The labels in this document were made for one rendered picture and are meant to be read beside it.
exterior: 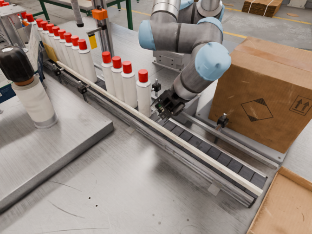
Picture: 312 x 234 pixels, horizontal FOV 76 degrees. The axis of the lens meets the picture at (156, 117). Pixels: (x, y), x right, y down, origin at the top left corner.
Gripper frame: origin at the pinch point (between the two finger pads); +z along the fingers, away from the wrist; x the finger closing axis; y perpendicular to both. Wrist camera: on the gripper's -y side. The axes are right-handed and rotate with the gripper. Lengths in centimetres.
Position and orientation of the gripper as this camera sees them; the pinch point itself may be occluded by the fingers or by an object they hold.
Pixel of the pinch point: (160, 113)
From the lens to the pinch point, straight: 74.4
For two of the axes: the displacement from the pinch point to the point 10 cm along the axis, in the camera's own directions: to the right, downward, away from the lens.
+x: 6.5, 7.6, -0.5
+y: -6.6, 5.3, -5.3
